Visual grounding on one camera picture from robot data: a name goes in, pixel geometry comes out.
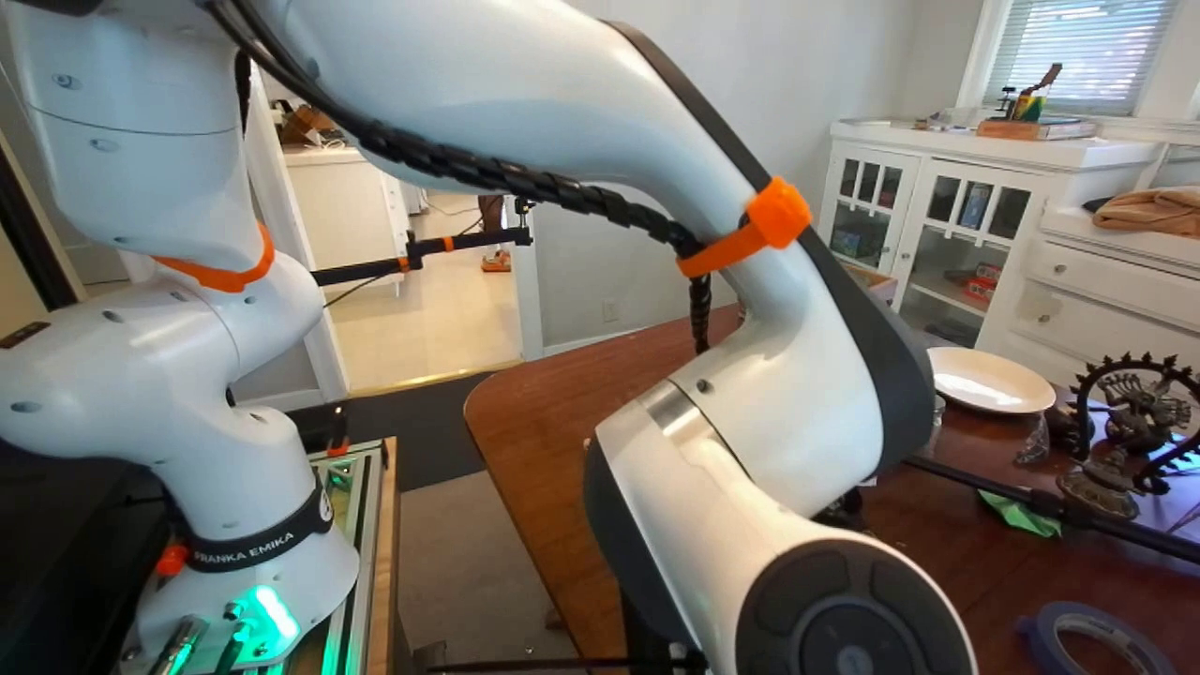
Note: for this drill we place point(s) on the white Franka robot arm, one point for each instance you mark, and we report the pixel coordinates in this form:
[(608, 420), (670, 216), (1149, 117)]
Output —
[(499, 88)]

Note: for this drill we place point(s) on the white kitchen counter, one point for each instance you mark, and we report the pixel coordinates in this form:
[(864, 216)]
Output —
[(349, 201)]

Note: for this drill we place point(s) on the white glass door cabinet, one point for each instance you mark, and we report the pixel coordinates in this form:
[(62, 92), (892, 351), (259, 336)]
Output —
[(949, 190)]

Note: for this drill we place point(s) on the white plate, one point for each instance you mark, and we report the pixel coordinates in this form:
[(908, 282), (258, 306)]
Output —
[(997, 378)]

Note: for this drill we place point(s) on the utensil holder tray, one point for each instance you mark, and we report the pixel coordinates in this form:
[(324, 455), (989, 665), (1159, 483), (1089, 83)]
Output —
[(1032, 120)]

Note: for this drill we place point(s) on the black tripod rod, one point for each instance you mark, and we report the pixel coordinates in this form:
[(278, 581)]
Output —
[(1064, 507)]

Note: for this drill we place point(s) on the white drawer dresser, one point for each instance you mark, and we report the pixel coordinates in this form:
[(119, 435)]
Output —
[(1102, 302)]

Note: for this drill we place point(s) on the dark metal gear statue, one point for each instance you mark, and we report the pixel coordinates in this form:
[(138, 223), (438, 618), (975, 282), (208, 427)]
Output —
[(1125, 426)]

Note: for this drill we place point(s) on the blue tape roll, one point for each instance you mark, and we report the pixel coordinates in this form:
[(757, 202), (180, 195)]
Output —
[(1047, 630)]

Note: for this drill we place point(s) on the black controller box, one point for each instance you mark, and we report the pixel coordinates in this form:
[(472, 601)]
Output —
[(62, 547)]

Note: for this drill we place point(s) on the black camera stand boom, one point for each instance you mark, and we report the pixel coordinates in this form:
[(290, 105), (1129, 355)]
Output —
[(425, 248)]

